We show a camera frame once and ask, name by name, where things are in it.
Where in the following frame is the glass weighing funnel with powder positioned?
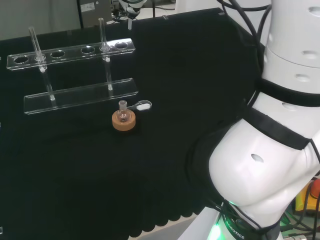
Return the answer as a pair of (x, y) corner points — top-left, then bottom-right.
(127, 99), (153, 112)

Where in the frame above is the small glass round-bottom flask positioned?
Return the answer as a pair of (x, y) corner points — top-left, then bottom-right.
(117, 100), (131, 124)

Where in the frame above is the clear acrylic funnel stand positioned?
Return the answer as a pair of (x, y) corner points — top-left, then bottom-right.
(6, 17), (139, 116)

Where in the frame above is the black cloth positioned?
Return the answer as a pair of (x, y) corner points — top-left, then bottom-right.
(0, 7), (266, 239)

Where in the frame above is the dark equipment box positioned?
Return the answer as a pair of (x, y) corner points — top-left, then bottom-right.
(76, 0), (114, 30)

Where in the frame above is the yellow stop button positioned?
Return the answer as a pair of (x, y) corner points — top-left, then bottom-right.
(294, 174), (320, 214)

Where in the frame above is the cork ring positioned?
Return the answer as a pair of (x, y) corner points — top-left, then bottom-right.
(111, 109), (137, 132)

